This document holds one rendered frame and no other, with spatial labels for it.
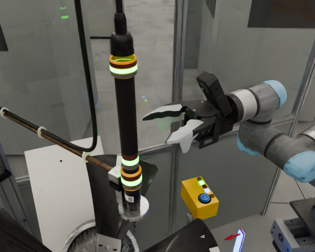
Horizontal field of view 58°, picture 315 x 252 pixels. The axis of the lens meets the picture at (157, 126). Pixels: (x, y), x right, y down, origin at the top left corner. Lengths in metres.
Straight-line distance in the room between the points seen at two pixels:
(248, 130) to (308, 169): 0.17
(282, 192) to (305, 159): 2.22
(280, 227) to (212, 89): 0.85
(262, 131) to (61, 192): 0.69
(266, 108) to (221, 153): 1.12
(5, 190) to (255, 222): 1.93
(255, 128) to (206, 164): 1.09
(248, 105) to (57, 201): 0.71
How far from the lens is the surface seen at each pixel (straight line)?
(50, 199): 1.07
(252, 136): 0.75
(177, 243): 0.95
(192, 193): 1.23
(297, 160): 0.70
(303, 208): 1.36
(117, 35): 0.44
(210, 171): 1.87
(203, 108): 0.61
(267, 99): 0.71
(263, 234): 2.54
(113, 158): 0.84
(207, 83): 0.57
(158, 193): 1.80
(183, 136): 0.54
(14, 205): 1.43
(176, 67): 1.34
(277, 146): 0.72
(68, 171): 1.05
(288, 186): 2.98
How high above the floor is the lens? 1.98
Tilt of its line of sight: 35 degrees down
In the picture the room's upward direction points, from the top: straight up
